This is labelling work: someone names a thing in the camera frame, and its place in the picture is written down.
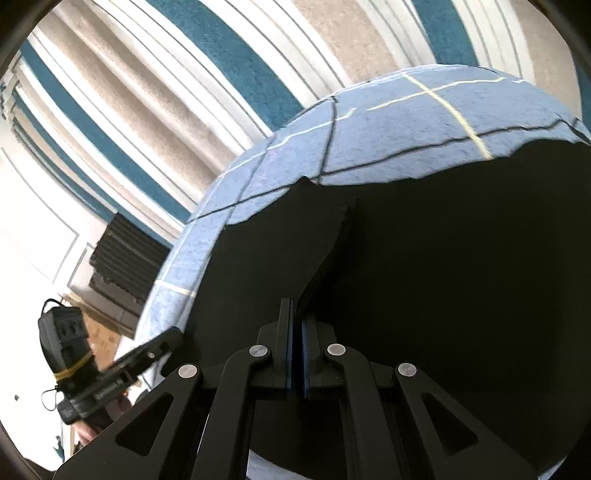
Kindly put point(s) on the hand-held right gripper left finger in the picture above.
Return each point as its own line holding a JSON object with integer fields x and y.
{"x": 290, "y": 355}

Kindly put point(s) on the stack of black foam mats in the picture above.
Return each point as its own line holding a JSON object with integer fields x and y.
{"x": 124, "y": 263}

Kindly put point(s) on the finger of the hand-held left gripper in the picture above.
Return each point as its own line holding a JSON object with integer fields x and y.
{"x": 157, "y": 344}

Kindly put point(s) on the cardboard box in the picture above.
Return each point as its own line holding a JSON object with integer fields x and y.
{"x": 104, "y": 339}

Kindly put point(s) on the person's left hand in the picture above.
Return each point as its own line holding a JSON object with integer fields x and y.
{"x": 85, "y": 434}

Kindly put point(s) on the blue checked blanket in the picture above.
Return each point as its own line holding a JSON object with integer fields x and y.
{"x": 392, "y": 129}

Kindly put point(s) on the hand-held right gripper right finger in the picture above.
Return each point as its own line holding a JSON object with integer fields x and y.
{"x": 305, "y": 355}

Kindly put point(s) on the black pants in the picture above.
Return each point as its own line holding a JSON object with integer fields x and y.
{"x": 438, "y": 258}

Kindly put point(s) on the striped curtain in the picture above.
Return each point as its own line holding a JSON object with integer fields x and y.
{"x": 194, "y": 83}

